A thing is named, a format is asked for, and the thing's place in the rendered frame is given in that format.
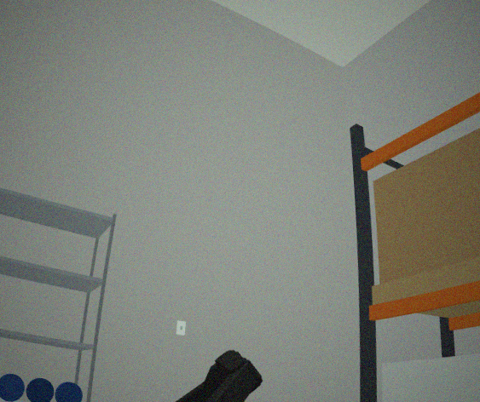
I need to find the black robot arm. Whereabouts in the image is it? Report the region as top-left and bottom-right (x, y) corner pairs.
(176, 350), (263, 402)

